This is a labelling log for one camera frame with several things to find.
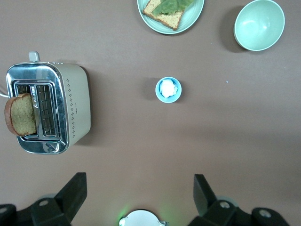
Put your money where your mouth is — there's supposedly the toast slice with crust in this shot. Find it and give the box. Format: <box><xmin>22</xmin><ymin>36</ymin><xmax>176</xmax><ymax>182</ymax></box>
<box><xmin>142</xmin><ymin>0</ymin><xmax>185</xmax><ymax>31</ymax></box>

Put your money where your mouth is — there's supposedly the light blue cup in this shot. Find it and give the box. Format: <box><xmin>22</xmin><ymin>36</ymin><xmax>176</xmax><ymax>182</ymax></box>
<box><xmin>155</xmin><ymin>76</ymin><xmax>182</xmax><ymax>104</ymax></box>

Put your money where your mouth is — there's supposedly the green lettuce leaf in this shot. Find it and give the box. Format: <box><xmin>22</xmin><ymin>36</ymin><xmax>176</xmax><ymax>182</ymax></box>
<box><xmin>151</xmin><ymin>0</ymin><xmax>196</xmax><ymax>17</ymax></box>

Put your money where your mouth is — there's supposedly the pale green plate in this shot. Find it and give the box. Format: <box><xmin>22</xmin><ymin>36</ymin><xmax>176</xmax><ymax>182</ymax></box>
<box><xmin>137</xmin><ymin>0</ymin><xmax>205</xmax><ymax>35</ymax></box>

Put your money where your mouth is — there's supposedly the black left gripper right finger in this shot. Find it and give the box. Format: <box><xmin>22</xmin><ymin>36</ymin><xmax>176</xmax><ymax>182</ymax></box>
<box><xmin>188</xmin><ymin>174</ymin><xmax>253</xmax><ymax>226</ymax></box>

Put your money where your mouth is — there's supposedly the brown table cover mat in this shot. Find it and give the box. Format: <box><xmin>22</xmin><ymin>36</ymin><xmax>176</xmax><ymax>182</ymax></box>
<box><xmin>0</xmin><ymin>0</ymin><xmax>301</xmax><ymax>226</ymax></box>

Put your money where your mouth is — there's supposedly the beige and chrome toaster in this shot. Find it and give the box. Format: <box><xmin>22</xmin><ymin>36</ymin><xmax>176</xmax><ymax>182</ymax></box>
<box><xmin>5</xmin><ymin>50</ymin><xmax>92</xmax><ymax>155</ymax></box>

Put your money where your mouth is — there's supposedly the brown bread slice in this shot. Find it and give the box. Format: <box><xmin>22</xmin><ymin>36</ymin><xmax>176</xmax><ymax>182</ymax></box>
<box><xmin>4</xmin><ymin>92</ymin><xmax>38</xmax><ymax>137</ymax></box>

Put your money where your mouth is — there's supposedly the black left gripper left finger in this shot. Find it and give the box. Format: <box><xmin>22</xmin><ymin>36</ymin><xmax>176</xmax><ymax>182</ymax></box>
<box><xmin>30</xmin><ymin>172</ymin><xmax>87</xmax><ymax>226</ymax></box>

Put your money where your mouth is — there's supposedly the pale green bowl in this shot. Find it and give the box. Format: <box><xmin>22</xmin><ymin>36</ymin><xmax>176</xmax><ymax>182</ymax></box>
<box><xmin>233</xmin><ymin>0</ymin><xmax>286</xmax><ymax>52</ymax></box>

